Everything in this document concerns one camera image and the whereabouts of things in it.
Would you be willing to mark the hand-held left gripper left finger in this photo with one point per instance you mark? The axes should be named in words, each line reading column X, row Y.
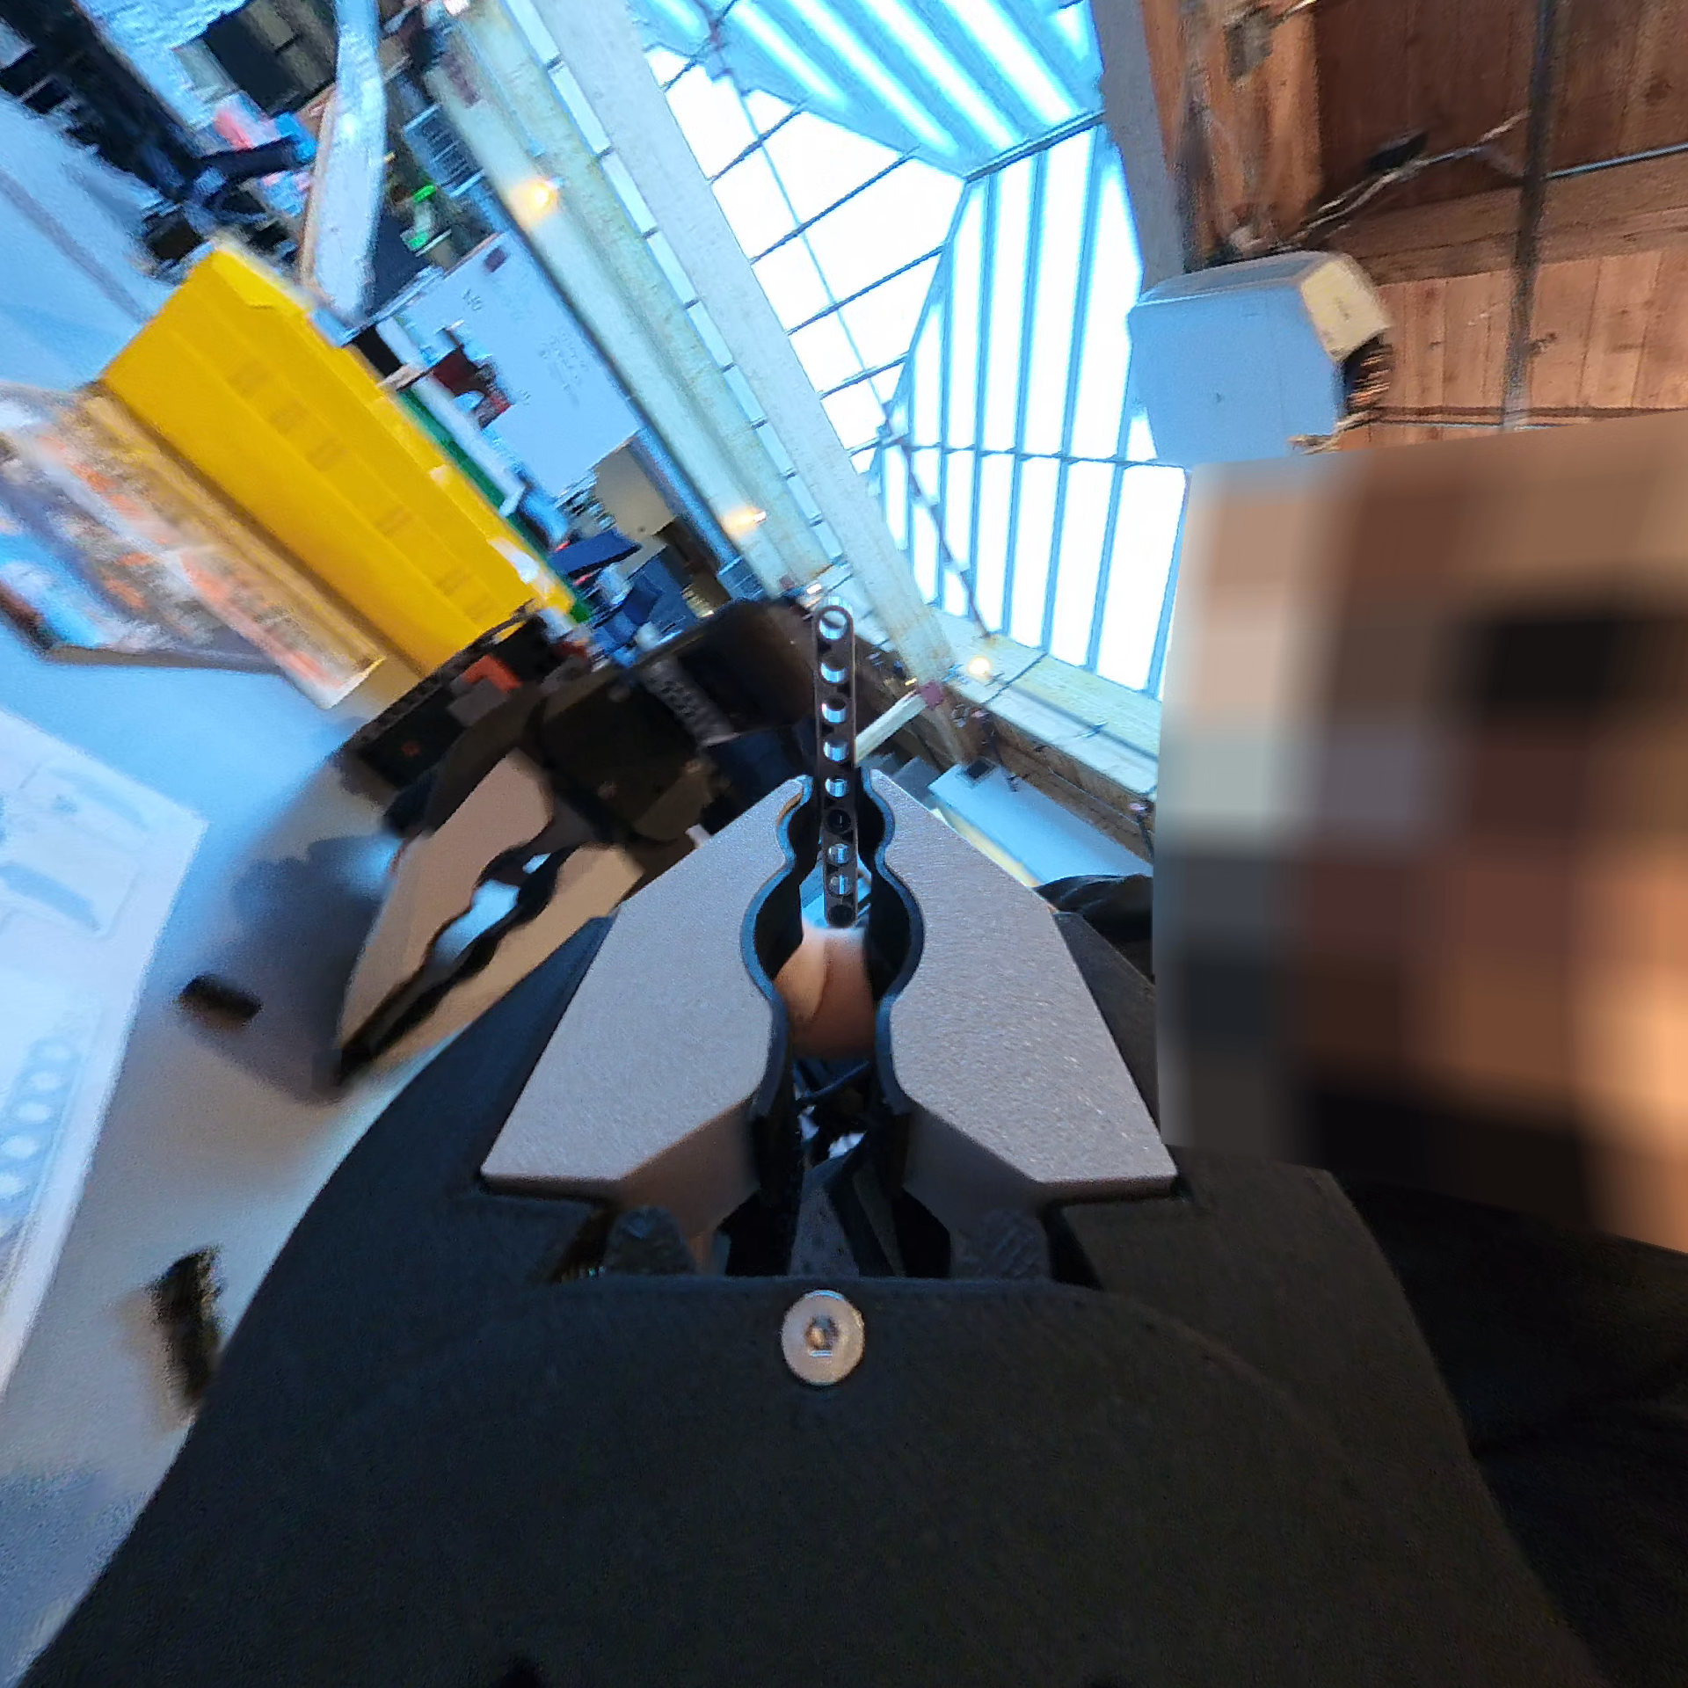
column 634, row 1041

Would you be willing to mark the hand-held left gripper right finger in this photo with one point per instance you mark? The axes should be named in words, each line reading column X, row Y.
column 1017, row 1041

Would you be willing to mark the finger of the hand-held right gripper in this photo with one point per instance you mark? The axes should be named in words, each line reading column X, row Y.
column 562, row 908
column 424, row 863

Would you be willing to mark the grey toy beam with holes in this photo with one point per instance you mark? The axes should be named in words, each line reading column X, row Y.
column 834, row 739

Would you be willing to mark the black toy connector pin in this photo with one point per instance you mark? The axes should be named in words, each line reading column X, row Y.
column 221, row 996
column 188, row 1318

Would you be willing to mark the grey desk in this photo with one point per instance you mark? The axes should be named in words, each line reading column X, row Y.
column 265, row 1186

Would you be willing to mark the building instruction booklet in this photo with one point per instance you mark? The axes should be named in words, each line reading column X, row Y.
column 80, row 922

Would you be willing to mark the white notice board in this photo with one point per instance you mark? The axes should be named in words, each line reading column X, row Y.
column 528, row 368

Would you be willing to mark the printed toy box with robot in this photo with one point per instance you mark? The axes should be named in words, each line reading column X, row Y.
column 132, row 554

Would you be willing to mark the yellow plastic bin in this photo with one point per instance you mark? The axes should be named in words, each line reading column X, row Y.
column 330, row 435

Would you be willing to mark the skylight window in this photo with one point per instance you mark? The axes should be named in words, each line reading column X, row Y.
column 1029, row 395

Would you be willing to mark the person's dark clothing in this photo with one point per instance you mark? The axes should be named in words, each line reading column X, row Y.
column 1583, row 1451

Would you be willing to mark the white wall device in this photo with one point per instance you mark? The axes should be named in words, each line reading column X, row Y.
column 1240, row 356

